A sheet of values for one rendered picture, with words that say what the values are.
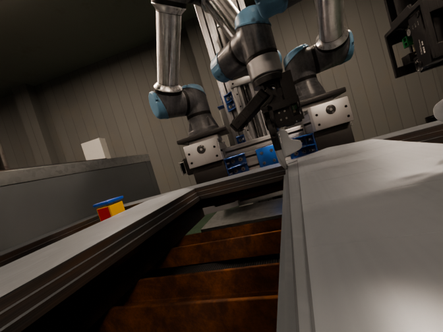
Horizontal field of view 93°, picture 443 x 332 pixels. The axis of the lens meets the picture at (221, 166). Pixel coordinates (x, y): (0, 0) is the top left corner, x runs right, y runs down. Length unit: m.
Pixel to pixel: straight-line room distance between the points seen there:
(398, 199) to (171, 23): 0.82
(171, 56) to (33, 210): 0.67
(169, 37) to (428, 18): 0.74
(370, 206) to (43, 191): 0.84
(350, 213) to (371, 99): 4.13
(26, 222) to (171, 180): 3.25
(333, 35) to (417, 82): 3.76
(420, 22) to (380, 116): 4.04
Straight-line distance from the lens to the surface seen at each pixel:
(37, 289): 0.32
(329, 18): 0.95
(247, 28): 0.54
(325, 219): 0.18
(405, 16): 0.30
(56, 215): 0.87
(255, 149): 0.96
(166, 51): 0.89
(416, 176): 0.25
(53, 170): 0.90
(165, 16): 0.88
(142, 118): 4.14
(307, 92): 1.00
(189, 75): 4.01
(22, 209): 0.83
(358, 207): 0.19
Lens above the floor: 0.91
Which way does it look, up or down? 2 degrees down
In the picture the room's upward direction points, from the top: 17 degrees counter-clockwise
